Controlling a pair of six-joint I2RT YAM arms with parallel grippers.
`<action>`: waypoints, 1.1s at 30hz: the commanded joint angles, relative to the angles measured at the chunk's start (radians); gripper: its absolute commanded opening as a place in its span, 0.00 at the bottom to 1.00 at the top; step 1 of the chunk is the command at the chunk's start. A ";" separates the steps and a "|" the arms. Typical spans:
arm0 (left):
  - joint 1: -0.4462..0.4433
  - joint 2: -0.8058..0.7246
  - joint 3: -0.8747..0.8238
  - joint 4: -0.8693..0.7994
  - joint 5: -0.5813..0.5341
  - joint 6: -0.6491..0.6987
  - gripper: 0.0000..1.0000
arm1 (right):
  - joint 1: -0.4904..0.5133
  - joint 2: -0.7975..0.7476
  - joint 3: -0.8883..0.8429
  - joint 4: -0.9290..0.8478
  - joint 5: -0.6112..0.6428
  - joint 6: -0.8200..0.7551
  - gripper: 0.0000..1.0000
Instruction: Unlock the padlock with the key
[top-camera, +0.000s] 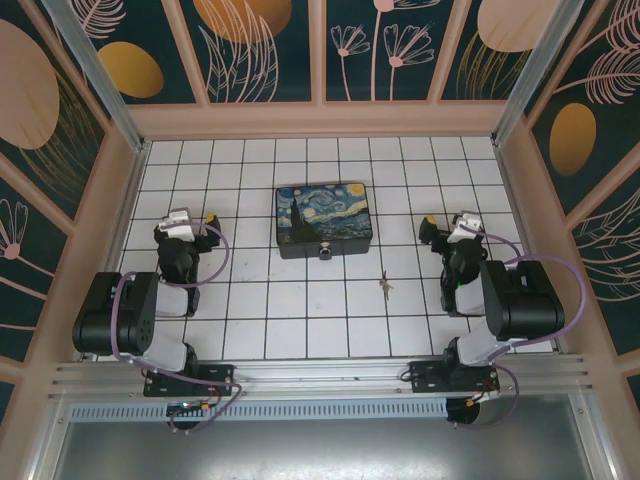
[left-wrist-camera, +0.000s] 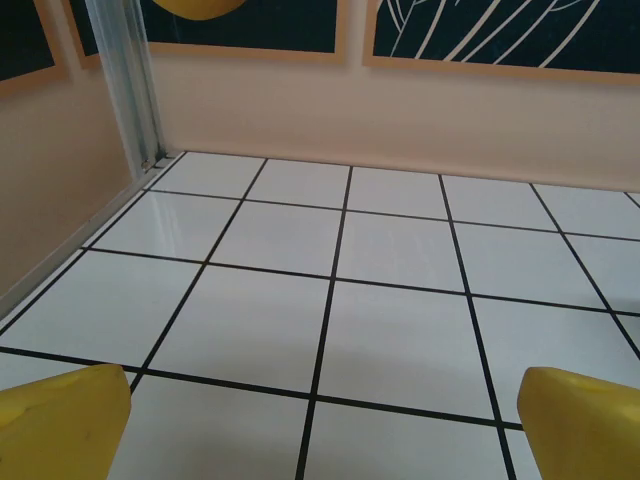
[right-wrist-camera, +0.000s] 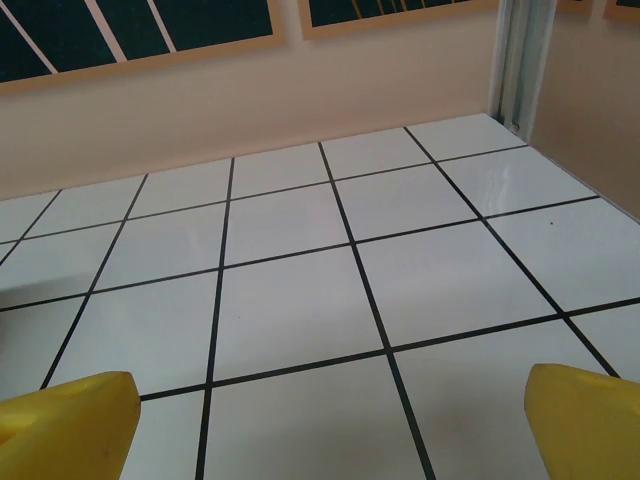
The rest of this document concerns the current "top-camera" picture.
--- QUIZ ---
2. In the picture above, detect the grey slotted cable duct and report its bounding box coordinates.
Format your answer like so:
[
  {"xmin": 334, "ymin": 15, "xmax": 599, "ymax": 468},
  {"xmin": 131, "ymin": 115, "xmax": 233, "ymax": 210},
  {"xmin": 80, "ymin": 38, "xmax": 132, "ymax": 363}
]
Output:
[{"xmin": 69, "ymin": 398, "xmax": 450, "ymax": 422}]

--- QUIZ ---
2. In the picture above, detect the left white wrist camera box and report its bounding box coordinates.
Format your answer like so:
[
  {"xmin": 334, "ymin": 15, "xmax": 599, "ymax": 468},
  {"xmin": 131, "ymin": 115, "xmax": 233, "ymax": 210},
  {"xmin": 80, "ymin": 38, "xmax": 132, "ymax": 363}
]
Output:
[{"xmin": 163, "ymin": 208, "xmax": 195, "ymax": 240}]

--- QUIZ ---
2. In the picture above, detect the aluminium corner post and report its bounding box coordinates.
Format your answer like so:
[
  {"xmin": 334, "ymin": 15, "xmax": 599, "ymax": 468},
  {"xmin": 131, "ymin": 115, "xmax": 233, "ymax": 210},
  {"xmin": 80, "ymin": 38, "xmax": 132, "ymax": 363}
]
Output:
[
  {"xmin": 491, "ymin": 0, "xmax": 576, "ymax": 147},
  {"xmin": 42, "ymin": 0, "xmax": 151, "ymax": 154}
]

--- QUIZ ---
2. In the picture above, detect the grey metal sheet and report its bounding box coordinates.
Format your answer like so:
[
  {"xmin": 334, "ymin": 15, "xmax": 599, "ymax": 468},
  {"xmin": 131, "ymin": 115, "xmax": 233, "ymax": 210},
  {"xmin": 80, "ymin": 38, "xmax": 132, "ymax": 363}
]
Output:
[{"xmin": 49, "ymin": 418, "xmax": 594, "ymax": 480}]

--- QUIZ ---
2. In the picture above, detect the long aluminium mounting rail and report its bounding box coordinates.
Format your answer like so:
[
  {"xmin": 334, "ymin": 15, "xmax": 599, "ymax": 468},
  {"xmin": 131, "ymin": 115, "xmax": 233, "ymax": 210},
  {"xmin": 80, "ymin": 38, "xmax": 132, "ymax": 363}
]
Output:
[{"xmin": 48, "ymin": 353, "xmax": 592, "ymax": 400}]

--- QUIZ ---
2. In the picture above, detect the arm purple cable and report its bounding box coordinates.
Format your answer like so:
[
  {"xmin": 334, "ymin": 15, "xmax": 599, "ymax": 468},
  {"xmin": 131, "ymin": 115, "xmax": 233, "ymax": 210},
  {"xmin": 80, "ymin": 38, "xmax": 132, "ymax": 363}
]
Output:
[
  {"xmin": 110, "ymin": 222, "xmax": 244, "ymax": 435},
  {"xmin": 452, "ymin": 224, "xmax": 587, "ymax": 430}
]

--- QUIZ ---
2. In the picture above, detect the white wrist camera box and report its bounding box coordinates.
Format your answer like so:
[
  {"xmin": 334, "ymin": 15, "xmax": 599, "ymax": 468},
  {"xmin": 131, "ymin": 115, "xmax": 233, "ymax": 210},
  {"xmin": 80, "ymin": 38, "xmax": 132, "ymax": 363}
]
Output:
[
  {"xmin": 163, "ymin": 208, "xmax": 195, "ymax": 240},
  {"xmin": 448, "ymin": 210, "xmax": 485, "ymax": 244}
]

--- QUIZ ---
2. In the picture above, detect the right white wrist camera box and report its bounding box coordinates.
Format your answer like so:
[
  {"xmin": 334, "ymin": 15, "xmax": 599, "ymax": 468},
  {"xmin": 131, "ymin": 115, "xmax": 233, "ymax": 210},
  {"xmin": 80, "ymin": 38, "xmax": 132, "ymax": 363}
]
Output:
[{"xmin": 448, "ymin": 210, "xmax": 485, "ymax": 244}]

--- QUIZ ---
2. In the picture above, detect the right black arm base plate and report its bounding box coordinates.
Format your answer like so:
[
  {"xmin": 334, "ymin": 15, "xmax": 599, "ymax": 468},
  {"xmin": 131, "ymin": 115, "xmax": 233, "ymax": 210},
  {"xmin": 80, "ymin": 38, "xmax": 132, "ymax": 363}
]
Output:
[{"xmin": 408, "ymin": 358, "xmax": 501, "ymax": 396}]

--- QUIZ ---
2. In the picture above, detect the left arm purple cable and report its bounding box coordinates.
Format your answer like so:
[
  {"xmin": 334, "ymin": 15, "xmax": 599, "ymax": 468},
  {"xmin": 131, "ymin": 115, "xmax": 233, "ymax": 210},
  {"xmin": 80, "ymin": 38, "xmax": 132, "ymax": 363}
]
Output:
[{"xmin": 110, "ymin": 222, "xmax": 244, "ymax": 435}]

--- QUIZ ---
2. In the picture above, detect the aluminium side rail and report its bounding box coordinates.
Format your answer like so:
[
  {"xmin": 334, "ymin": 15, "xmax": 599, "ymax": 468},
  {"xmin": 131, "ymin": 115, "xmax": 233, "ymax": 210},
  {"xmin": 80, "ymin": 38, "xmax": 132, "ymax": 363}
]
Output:
[
  {"xmin": 492, "ymin": 142, "xmax": 569, "ymax": 354},
  {"xmin": 74, "ymin": 141, "xmax": 152, "ymax": 362}
]

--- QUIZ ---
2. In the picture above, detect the black box starry night lid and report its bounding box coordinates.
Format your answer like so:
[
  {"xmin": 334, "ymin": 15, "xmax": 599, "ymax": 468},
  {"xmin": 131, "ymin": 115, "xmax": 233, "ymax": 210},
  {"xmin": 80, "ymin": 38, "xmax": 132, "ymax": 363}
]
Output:
[{"xmin": 275, "ymin": 182, "xmax": 375, "ymax": 260}]

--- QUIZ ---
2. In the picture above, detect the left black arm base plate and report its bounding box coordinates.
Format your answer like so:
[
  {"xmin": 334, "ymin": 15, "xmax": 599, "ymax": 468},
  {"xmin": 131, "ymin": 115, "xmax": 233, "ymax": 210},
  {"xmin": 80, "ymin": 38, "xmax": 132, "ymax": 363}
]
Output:
[{"xmin": 143, "ymin": 363, "xmax": 236, "ymax": 399}]

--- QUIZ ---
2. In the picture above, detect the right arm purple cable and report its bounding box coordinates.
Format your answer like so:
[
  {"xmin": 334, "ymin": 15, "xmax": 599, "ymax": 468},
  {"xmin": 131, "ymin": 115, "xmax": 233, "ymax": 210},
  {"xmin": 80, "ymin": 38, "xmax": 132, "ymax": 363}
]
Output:
[{"xmin": 452, "ymin": 224, "xmax": 587, "ymax": 430}]

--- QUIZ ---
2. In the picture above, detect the small circuit board with wires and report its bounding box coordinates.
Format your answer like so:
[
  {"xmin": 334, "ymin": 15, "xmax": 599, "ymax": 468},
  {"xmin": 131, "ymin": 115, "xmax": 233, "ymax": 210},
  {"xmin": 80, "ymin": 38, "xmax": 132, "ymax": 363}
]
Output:
[{"xmin": 167, "ymin": 398, "xmax": 216, "ymax": 416}]

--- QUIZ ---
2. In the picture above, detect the yellow connector with red wires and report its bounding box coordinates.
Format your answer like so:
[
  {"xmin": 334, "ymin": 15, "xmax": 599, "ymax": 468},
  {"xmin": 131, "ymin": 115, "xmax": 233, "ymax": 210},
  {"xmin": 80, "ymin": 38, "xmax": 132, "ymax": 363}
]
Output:
[{"xmin": 467, "ymin": 387, "xmax": 501, "ymax": 407}]

